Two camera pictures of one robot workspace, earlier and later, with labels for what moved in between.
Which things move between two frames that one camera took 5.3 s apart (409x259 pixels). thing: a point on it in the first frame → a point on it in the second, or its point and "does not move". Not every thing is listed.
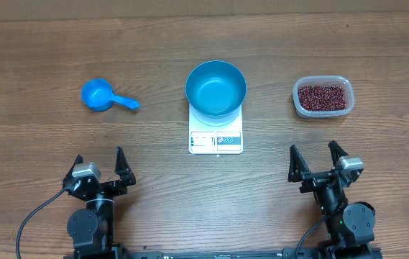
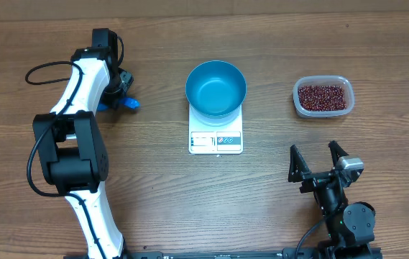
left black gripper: x=126 y=176 → x=112 y=99
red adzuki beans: x=322 y=98 does not move
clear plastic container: x=323 y=96 does not move
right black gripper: x=298 y=171 does not move
